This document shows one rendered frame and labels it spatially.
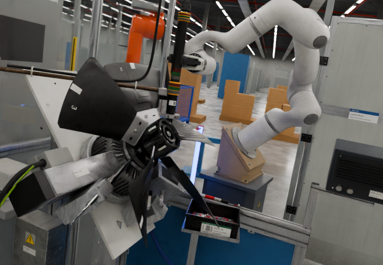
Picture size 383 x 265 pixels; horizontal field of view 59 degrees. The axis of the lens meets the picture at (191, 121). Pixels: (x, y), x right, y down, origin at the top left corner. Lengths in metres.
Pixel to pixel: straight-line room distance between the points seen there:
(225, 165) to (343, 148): 0.59
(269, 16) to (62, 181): 0.90
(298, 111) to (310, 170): 1.43
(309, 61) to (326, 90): 1.41
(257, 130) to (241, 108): 8.69
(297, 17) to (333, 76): 1.57
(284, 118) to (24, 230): 1.16
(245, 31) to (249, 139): 0.59
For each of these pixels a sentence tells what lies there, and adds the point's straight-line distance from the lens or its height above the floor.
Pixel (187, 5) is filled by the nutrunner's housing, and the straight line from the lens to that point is 1.22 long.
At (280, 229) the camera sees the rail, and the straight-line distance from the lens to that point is 1.57.
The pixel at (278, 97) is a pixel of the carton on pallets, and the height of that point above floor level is 1.03.
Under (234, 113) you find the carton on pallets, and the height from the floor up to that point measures 0.27.
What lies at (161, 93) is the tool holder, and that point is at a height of 1.34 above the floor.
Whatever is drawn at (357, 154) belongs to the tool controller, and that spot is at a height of 1.22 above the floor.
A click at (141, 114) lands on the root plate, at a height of 1.26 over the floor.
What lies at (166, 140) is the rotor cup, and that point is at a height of 1.21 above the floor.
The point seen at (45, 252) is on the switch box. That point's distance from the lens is 1.33.
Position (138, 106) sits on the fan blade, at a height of 1.28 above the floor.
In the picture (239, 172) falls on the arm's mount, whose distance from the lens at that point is 1.71.
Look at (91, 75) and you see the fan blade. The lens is 1.01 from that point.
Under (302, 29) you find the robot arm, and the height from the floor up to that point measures 1.64.
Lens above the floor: 1.45
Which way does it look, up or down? 9 degrees down
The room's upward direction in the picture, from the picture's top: 9 degrees clockwise
